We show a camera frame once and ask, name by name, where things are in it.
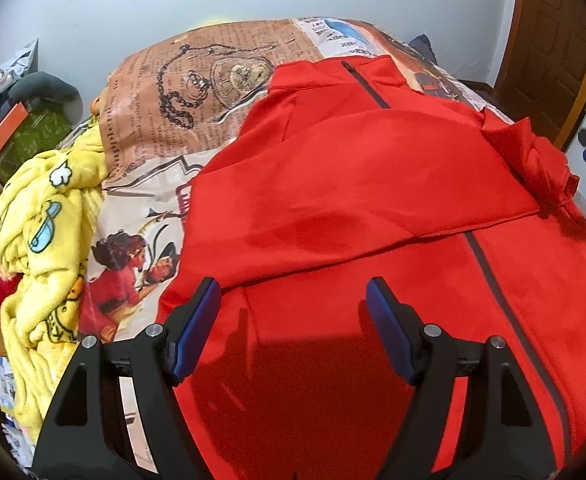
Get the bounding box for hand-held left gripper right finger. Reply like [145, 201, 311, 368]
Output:
[365, 276, 568, 480]

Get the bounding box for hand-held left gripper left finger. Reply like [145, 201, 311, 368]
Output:
[30, 276, 222, 480]

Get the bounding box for red zip jacket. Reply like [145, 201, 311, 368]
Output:
[155, 55, 586, 480]

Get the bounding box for yellow cartoon blanket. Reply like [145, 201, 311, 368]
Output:
[0, 95, 111, 446]

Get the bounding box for printed bed sheet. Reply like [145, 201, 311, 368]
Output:
[0, 17, 524, 480]

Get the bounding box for orange box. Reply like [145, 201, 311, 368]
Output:
[0, 102, 29, 153]

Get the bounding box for grey neck pillow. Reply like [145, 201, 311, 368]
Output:
[8, 72, 84, 121]

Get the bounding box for dark blue cloth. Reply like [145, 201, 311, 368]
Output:
[408, 34, 446, 66]

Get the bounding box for wooden door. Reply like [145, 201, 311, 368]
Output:
[493, 0, 586, 153]

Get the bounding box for printed paper bag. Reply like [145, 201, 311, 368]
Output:
[0, 40, 40, 111]

